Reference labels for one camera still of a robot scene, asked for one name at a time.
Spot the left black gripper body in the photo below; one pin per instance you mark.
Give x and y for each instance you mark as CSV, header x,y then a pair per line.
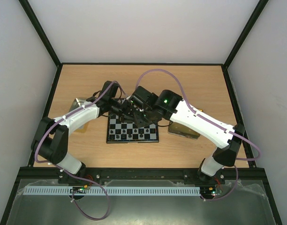
x,y
121,111

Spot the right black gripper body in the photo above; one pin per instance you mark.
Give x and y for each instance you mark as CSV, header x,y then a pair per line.
x,y
139,116

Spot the black silver chess board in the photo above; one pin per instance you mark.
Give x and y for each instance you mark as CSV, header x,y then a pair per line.
x,y
151,133

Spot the gold tin with black pieces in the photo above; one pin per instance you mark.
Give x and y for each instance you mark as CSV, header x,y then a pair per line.
x,y
178,129

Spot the silver gold tin lid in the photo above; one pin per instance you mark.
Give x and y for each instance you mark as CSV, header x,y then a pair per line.
x,y
77,102

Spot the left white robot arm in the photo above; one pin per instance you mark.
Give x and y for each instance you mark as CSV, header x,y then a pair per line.
x,y
50,143

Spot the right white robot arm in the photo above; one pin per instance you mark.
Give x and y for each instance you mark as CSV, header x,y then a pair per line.
x,y
173,107

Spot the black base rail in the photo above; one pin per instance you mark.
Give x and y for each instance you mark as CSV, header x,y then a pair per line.
x,y
101,175

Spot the white slotted cable duct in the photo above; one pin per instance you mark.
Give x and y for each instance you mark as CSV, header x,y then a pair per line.
x,y
113,191

